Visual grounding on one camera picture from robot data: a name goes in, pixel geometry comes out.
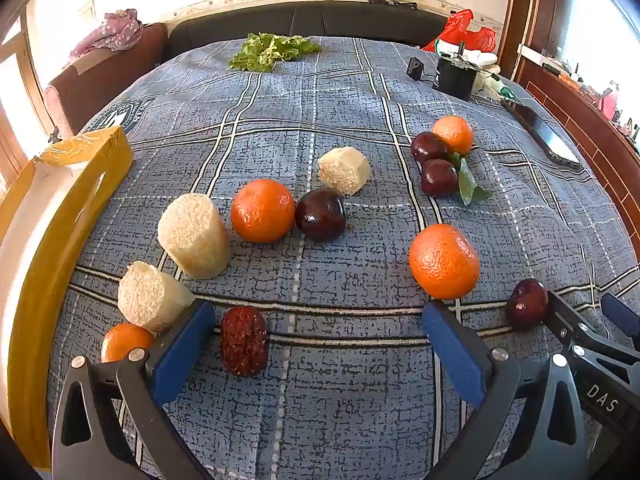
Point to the white plastic bag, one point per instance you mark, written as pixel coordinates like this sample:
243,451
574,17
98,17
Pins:
492,82

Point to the yellow cardboard box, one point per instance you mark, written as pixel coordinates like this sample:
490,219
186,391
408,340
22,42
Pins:
45,285

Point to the brown armchair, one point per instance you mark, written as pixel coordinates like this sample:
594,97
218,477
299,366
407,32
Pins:
100,75

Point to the blue plaid blanket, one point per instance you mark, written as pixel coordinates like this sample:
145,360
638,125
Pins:
350,410

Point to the wooden cabinet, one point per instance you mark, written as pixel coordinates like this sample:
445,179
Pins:
590,125

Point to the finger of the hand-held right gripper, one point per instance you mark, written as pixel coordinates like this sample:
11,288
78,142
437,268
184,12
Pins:
622,315
567,322

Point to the small black bracket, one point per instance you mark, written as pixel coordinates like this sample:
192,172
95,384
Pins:
415,67

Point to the wrinkled red date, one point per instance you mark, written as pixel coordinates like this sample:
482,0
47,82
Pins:
244,341

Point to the orange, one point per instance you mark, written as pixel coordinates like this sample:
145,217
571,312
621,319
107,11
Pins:
125,342
454,134
263,211
444,261

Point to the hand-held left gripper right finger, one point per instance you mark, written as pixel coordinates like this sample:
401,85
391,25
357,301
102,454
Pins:
452,350

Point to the red plastic bag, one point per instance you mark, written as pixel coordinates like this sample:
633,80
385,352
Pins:
462,32

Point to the black sofa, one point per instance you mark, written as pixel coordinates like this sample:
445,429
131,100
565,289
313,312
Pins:
310,20

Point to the green leaf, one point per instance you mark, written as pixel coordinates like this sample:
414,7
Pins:
467,182

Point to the green lettuce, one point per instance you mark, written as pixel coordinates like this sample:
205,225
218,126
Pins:
272,50

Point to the black phone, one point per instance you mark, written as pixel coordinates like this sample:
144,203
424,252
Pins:
542,132

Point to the large loofah piece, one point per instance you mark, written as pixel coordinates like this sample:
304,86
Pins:
194,236

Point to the slanted loofah piece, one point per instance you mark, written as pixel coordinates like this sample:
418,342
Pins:
150,296

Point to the small loofah piece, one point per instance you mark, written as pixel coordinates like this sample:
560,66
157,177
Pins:
345,170

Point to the black box device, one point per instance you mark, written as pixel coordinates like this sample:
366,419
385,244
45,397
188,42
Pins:
455,77

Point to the dark red plum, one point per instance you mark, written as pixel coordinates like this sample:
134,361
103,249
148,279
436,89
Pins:
439,177
526,304
429,147
320,213

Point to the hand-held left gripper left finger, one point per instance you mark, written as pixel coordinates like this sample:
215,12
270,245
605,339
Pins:
182,355

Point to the wooden door frame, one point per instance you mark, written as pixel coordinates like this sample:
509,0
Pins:
520,5

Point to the purple floral cloth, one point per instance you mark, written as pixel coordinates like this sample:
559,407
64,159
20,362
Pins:
112,30

